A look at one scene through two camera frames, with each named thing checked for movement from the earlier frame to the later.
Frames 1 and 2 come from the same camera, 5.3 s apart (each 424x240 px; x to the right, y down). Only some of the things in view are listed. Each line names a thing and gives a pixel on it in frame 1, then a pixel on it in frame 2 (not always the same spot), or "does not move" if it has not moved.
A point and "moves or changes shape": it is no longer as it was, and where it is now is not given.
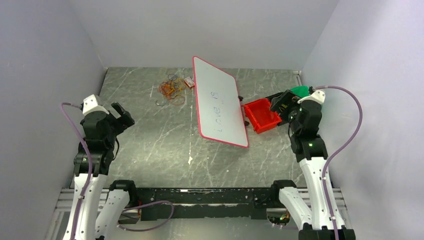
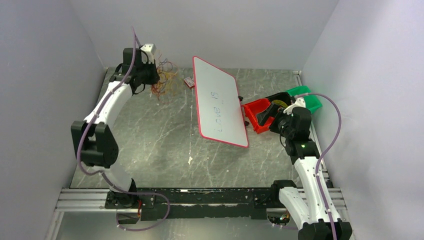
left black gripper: (122, 122) -> (155, 77)
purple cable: (174, 74) moves or changes shape
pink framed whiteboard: (220, 112) does not move
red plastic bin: (260, 115) does not move
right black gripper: (288, 98) -> (276, 111)
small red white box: (188, 81) does not move
